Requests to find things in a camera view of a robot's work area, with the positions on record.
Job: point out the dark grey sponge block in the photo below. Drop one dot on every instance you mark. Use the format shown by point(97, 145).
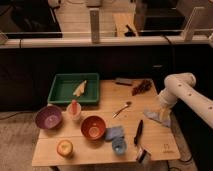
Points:
point(123, 81)

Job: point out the black object on shelf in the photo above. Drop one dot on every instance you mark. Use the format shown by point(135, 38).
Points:
point(129, 32)

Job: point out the blue cloth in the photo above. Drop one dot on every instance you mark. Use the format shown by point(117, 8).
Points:
point(114, 132)

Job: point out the red bowl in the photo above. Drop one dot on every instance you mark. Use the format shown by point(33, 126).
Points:
point(93, 127)

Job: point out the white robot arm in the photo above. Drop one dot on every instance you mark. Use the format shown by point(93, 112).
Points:
point(181, 86)

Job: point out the green plastic tray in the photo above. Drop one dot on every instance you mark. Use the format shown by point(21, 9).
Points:
point(64, 86)

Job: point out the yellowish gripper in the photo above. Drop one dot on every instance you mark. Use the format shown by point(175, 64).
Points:
point(165, 114)

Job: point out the blue cup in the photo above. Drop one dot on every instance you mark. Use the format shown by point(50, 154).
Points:
point(119, 146)

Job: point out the dark red grapes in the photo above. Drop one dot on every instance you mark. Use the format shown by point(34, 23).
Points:
point(144, 86)

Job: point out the white cup with red item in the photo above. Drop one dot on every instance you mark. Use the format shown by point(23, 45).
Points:
point(74, 110)

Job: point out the metal spoon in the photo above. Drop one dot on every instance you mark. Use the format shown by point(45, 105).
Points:
point(127, 104)

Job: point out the white angled bracket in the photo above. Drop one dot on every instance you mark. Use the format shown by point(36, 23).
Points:
point(192, 23)

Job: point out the yellow apple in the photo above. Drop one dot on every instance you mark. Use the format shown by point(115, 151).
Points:
point(65, 148)

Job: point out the grey-blue towel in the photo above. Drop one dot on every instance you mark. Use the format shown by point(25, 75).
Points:
point(156, 117)

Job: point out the purple bowl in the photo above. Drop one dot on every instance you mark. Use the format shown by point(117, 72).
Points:
point(48, 117)

